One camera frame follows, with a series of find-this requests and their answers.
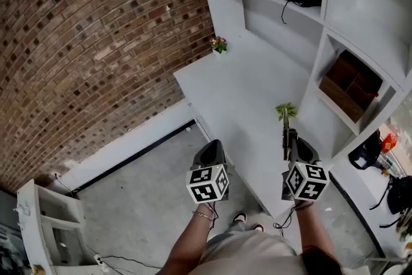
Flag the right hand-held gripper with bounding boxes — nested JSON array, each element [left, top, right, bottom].
[[281, 107, 331, 202]]

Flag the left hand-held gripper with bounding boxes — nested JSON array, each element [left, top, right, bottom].
[[185, 139, 231, 205]]

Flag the black shoulder bag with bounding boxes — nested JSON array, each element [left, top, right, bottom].
[[348, 129, 383, 171]]

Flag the person's right forearm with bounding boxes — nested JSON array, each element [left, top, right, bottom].
[[293, 199, 337, 257]]

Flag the person's left forearm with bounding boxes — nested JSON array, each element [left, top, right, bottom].
[[154, 202, 220, 275]]

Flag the small green potted plant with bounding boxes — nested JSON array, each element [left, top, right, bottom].
[[274, 102, 299, 122]]

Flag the person's grey trousers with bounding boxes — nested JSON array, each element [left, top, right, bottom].
[[223, 220, 258, 238]]

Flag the white desk shelving unit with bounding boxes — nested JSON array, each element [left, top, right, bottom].
[[173, 0, 412, 220]]

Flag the wooden organiser box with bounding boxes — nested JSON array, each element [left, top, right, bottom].
[[318, 49, 384, 124]]

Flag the person's beige shirt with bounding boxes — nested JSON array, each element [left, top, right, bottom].
[[188, 230, 326, 275]]

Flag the red round packet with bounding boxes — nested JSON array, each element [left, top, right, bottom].
[[380, 133, 398, 153]]

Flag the small potted pink flowers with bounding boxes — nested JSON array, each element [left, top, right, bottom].
[[209, 35, 229, 55]]

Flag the black backpack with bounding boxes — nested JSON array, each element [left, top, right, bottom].
[[369, 175, 412, 229]]

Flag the small white cabinet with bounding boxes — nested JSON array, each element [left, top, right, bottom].
[[15, 178, 97, 275]]

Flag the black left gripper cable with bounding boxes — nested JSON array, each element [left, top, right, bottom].
[[204, 201, 220, 231]]

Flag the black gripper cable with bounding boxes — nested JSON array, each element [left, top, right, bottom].
[[272, 205, 297, 238], [204, 201, 220, 231]]

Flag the thin gold bracelet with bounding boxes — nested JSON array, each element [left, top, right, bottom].
[[191, 209, 216, 222]]

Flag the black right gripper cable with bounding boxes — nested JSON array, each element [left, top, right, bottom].
[[272, 205, 297, 238]]

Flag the black floor cable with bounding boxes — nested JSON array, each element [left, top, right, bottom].
[[96, 253, 164, 275]]

